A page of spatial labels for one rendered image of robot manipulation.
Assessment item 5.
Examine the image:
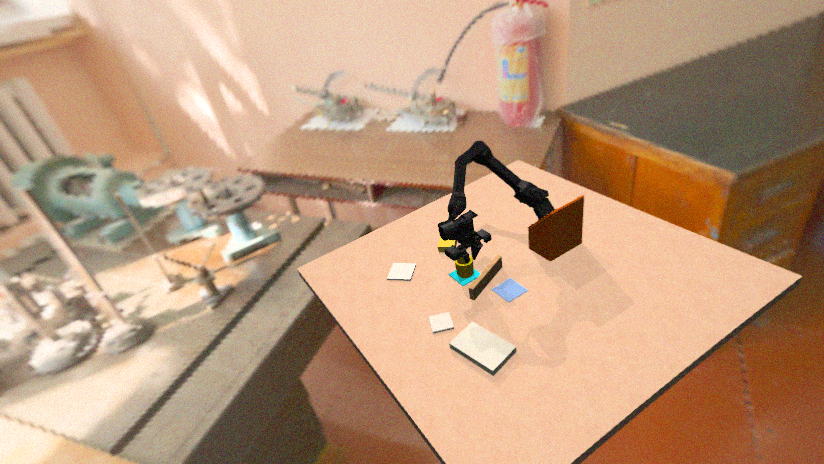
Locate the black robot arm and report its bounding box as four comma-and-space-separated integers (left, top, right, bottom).
437, 141, 555, 244

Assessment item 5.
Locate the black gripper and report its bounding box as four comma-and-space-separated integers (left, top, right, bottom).
445, 229, 492, 263

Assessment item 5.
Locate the yellow block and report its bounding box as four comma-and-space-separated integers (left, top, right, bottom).
438, 237, 457, 253

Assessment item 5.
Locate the yellow cup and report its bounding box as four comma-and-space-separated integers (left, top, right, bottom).
455, 255, 474, 278

